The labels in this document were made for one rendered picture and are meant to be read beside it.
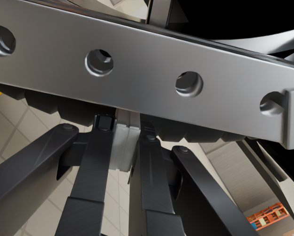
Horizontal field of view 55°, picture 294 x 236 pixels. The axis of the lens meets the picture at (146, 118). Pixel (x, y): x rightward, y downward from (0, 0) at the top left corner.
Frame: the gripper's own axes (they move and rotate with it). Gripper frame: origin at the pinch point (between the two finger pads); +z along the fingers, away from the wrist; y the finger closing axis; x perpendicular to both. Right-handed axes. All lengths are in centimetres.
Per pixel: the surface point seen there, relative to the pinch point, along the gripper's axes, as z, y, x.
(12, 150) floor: 83, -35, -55
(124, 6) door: 1157, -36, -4
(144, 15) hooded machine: 534, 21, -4
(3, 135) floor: 84, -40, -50
